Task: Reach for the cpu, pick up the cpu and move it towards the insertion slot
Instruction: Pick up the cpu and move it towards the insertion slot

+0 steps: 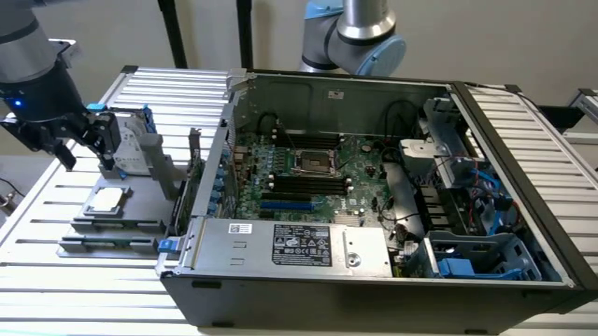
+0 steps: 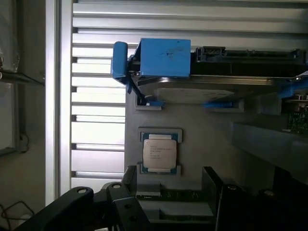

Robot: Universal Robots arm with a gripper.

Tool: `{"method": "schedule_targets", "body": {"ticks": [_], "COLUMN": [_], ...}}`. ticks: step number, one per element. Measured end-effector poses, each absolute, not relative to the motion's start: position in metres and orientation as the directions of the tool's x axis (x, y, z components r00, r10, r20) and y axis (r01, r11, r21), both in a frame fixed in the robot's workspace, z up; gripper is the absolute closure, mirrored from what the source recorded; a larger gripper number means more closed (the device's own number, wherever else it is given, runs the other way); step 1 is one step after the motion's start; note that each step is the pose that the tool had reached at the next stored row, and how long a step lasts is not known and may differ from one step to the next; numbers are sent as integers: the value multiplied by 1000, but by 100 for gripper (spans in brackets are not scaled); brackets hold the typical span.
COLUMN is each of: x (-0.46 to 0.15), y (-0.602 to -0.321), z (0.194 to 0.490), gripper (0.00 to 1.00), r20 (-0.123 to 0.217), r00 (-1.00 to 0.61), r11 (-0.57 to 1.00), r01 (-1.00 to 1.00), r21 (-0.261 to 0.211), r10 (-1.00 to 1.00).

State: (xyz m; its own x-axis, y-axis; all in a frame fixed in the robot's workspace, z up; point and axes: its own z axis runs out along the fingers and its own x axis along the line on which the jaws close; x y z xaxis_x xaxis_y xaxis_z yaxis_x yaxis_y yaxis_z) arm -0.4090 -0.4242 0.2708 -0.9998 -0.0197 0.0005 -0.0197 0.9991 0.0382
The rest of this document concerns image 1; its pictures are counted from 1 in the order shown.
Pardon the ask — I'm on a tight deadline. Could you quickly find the hard disk with blue rails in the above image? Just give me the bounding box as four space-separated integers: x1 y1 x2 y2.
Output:
86 102 158 178

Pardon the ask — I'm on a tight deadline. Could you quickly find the silver power supply unit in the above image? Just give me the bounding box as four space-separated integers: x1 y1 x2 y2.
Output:
179 218 394 279

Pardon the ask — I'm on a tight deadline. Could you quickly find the short black looped wire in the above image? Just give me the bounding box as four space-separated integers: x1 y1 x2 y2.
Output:
258 111 282 134

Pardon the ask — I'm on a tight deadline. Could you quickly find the grey parts rack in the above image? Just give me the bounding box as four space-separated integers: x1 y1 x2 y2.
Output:
55 132 207 260

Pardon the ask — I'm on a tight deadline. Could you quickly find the blue expansion slot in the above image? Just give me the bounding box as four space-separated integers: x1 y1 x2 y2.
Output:
260 201 317 213

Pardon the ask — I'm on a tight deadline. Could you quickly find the green motherboard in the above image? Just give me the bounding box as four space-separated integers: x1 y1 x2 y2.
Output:
228 132 399 229

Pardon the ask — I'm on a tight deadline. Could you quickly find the silver square CPU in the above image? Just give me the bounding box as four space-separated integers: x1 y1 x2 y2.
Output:
90 187 134 213

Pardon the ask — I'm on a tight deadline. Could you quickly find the green graphics card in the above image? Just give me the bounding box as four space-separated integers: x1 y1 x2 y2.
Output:
170 127 210 236

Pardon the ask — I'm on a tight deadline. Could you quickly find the CPU socket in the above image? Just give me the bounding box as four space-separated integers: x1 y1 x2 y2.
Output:
290 148 342 176

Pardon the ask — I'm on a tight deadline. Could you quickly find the black cable over table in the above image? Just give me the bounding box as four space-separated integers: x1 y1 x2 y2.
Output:
465 82 546 115

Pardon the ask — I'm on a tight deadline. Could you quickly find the black open PC case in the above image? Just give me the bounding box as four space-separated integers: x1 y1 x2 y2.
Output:
156 68 587 329

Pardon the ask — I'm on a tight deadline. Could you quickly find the black stand pole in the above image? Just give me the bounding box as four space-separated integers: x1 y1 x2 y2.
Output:
158 0 188 69
235 0 256 69

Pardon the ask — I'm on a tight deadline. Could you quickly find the aluminium side frame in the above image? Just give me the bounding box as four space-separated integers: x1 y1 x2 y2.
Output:
562 88 598 145

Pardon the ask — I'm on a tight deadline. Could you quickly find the thin metal locking lever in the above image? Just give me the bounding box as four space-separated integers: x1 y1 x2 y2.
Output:
276 120 301 155

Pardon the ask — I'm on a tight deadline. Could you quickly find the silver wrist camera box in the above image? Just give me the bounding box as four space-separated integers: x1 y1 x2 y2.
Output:
48 38 83 68

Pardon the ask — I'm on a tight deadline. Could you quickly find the black looped power wire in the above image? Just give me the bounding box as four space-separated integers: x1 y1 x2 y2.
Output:
383 99 422 141

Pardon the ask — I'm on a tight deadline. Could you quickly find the grey plastic air shroud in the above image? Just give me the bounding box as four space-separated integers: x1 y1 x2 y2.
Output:
382 162 427 239

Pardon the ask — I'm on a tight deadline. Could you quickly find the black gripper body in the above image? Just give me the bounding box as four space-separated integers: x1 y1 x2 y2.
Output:
0 59 118 155

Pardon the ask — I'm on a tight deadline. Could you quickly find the blue grey drive cage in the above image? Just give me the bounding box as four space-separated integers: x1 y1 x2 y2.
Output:
422 230 547 281

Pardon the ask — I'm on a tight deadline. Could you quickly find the silver metal disk bay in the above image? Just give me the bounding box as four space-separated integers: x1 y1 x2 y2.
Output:
398 97 487 187

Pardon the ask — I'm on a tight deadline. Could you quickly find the black cable with ring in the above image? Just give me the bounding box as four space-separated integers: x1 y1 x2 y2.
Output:
0 177 26 215

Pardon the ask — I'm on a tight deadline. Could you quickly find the blue data wire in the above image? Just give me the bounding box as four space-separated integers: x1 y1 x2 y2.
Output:
469 167 521 232

